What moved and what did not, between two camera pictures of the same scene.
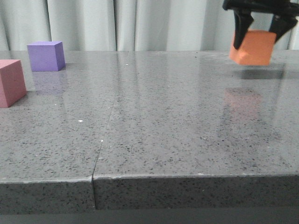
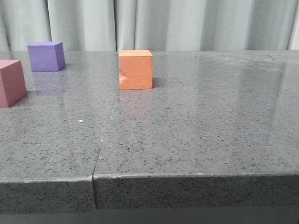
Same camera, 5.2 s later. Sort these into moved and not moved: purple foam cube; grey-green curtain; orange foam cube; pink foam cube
Moved: orange foam cube
Not moved: purple foam cube; pink foam cube; grey-green curtain
